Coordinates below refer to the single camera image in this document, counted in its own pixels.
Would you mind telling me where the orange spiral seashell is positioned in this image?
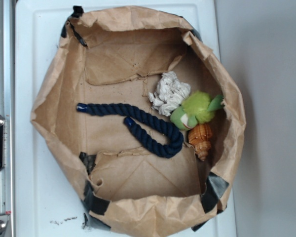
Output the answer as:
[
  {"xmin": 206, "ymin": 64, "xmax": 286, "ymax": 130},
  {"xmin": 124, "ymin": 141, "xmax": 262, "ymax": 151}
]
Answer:
[{"xmin": 188, "ymin": 123, "xmax": 213, "ymax": 161}]

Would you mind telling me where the brown paper bag tray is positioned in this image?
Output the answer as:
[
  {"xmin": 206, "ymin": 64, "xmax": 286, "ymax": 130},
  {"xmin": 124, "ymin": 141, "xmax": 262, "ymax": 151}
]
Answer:
[{"xmin": 31, "ymin": 6, "xmax": 246, "ymax": 237}]

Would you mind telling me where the crumpled white paper ball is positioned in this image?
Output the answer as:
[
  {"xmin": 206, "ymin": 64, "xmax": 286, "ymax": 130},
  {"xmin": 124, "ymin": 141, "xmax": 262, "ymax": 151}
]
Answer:
[{"xmin": 148, "ymin": 71, "xmax": 191, "ymax": 117}]

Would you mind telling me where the white plastic board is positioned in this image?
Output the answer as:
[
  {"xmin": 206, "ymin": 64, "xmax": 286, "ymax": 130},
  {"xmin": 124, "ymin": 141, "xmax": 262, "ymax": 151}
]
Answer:
[{"xmin": 14, "ymin": 3, "xmax": 238, "ymax": 237}]

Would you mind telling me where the aluminium frame rail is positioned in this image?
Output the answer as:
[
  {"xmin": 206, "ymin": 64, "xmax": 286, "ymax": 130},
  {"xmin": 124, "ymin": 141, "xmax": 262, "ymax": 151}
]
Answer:
[{"xmin": 0, "ymin": 0, "xmax": 16, "ymax": 237}]

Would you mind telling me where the green plush toy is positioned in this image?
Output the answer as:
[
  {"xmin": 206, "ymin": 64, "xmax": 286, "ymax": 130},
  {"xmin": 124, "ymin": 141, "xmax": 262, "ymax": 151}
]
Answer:
[{"xmin": 170, "ymin": 91, "xmax": 224, "ymax": 130}]

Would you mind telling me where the dark blue twisted rope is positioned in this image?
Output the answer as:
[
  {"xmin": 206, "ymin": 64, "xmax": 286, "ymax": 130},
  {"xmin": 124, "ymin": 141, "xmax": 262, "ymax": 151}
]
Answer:
[{"xmin": 76, "ymin": 102, "xmax": 185, "ymax": 158}]

